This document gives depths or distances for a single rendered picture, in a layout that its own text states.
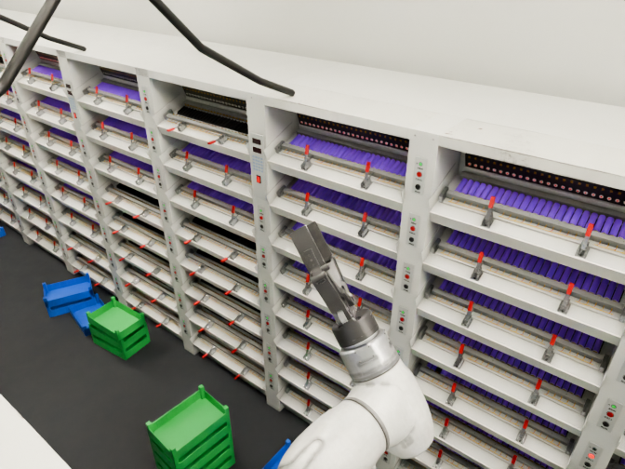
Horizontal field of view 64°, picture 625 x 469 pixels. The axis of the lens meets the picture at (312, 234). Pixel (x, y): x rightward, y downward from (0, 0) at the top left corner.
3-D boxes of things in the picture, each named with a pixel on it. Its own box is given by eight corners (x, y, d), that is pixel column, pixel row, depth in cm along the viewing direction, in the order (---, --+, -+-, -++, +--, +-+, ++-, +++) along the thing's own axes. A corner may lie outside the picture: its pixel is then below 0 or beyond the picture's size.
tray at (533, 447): (564, 474, 169) (568, 464, 162) (406, 389, 201) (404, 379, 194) (583, 423, 178) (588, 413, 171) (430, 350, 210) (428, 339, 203)
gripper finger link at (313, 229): (332, 254, 91) (332, 254, 92) (314, 221, 91) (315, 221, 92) (317, 261, 91) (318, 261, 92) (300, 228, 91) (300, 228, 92)
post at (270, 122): (279, 411, 270) (263, 95, 182) (266, 403, 275) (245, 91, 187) (302, 389, 283) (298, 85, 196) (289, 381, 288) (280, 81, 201)
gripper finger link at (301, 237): (309, 272, 79) (309, 273, 78) (289, 233, 78) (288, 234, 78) (325, 263, 78) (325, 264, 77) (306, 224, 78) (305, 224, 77)
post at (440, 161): (392, 487, 233) (439, 135, 145) (374, 475, 238) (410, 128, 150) (412, 457, 246) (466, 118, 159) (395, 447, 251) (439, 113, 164)
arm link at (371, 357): (401, 365, 80) (384, 332, 80) (351, 388, 81) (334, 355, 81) (397, 348, 89) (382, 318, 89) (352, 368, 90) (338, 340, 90)
